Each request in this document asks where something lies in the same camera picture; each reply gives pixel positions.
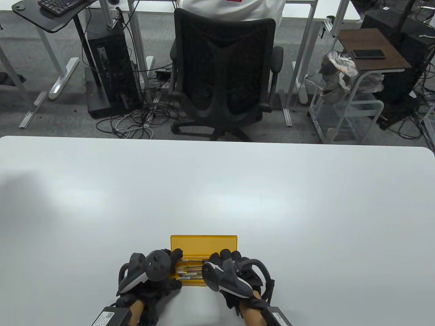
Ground person's right hand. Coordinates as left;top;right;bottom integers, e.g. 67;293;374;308
207;249;267;316

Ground person's left hand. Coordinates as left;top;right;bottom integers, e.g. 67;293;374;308
117;249;184;306

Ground orange plastic pen case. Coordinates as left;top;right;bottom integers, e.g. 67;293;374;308
170;235;238;288

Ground person's left forearm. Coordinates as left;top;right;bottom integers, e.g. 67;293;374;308
130;301;147;326

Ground person's right forearm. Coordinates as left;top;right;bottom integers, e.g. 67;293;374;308
239;295;268;326

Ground grey right hand controller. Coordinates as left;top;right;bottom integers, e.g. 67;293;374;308
202;258;275;303

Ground black mesh office chair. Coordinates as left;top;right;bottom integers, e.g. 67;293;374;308
169;7;284;142

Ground white metal cart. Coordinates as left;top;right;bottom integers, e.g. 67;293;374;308
308;73;384;145

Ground crumpled plastic bags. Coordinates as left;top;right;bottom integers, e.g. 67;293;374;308
319;50;384;99

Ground black computer tower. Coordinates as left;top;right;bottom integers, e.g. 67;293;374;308
87;25;142;111

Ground white desk with metal legs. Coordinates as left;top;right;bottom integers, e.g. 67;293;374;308
0;10;80;129
127;0;363;128

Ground black smartphone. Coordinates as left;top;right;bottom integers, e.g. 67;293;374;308
352;50;386;60

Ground brown top side table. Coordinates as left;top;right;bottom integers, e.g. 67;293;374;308
331;28;412;143

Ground black equipment rack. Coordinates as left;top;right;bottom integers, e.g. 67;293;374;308
360;0;435;128

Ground black keyboard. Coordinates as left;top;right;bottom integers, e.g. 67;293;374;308
38;0;85;16

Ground black standing desk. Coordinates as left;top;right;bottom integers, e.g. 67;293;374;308
12;0;112;119

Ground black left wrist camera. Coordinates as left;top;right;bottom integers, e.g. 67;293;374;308
90;307;133;326

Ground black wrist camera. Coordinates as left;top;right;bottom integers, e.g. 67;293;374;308
262;306;293;326
90;307;133;326

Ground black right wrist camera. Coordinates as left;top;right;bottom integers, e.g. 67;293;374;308
262;306;293;326

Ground tangle of floor cables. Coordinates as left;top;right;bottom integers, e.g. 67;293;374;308
96;102;191;140

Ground silver aluminium post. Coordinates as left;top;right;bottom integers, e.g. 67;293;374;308
100;0;113;29

